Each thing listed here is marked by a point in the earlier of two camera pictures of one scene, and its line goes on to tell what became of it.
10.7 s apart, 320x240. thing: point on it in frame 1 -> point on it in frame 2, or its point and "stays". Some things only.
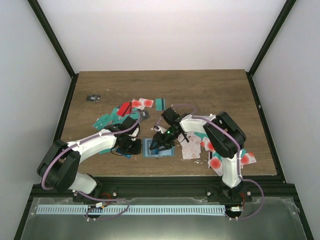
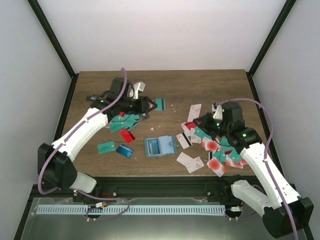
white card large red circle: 216,164 stays
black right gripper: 160,142 -> 204,125
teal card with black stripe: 160,104 stays
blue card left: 118,150 stays
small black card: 93,97 stays
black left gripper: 136,151 -> 143,106
